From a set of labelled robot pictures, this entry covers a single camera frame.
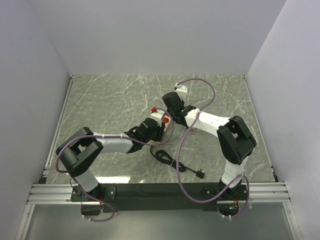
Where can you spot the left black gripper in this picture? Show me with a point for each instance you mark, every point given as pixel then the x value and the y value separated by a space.
pixel 161 133

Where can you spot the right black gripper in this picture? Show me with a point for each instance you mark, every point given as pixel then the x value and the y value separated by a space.
pixel 181 101

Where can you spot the beige power strip red sockets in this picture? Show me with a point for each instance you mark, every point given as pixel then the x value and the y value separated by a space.
pixel 167 122

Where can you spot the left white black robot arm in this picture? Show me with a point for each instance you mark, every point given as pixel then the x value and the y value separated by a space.
pixel 79 151

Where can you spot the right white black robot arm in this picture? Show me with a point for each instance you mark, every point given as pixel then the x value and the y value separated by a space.
pixel 236 141

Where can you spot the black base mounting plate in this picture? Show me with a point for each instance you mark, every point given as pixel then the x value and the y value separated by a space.
pixel 151 197

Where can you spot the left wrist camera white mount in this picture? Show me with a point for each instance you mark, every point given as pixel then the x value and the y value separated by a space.
pixel 157 115

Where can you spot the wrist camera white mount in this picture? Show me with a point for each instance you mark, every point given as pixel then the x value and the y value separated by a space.
pixel 157 115
pixel 181 90

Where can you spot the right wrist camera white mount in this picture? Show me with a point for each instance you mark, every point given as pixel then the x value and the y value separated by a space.
pixel 181 90

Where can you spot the aluminium extrusion rail front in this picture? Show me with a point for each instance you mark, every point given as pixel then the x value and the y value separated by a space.
pixel 258 192

